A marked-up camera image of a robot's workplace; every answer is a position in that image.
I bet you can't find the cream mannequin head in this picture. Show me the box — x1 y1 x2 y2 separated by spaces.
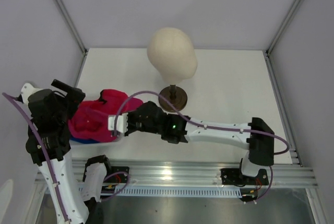
147 27 198 85

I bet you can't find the blue baseball cap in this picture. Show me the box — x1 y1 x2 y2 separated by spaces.
70 136 99 145

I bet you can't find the white plastic basket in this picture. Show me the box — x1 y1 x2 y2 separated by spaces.
69 136 123 147

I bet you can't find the aluminium frame post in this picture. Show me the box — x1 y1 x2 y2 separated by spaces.
266 0 304 56
53 0 87 55

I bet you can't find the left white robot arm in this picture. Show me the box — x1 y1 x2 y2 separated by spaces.
20 79 113 223

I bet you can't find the white slotted cable duct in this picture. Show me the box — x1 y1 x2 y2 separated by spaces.
117 185 242 198

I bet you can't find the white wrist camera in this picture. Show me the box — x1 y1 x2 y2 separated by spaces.
18 82 41 105
108 113 128 136

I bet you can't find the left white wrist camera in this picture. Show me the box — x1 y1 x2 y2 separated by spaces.
18 82 41 105

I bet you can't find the magenta baseball cap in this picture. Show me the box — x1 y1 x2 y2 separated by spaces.
68 89 128 142

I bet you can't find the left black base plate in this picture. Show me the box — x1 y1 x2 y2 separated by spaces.
104 166 130 184

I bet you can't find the right aluminium frame post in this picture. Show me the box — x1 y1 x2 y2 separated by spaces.
266 0 304 56

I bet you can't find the dark round mannequin stand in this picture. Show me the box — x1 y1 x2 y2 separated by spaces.
158 85 188 112

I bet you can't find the left aluminium frame post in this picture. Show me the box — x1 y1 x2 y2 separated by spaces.
53 0 87 55

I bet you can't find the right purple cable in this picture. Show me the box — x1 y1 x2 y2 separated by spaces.
112 90 290 204

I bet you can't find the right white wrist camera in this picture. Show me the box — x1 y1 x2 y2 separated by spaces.
108 113 128 136

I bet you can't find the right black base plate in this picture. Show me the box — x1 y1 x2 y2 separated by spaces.
220 168 269 187

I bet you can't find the purple cable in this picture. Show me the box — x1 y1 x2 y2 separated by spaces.
112 90 290 204
2 92 130 222

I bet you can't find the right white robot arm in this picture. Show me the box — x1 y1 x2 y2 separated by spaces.
124 101 275 184

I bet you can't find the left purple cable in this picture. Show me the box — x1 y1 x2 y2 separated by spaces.
2 92 130 222

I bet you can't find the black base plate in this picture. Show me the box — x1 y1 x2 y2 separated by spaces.
220 168 269 187
104 166 130 184

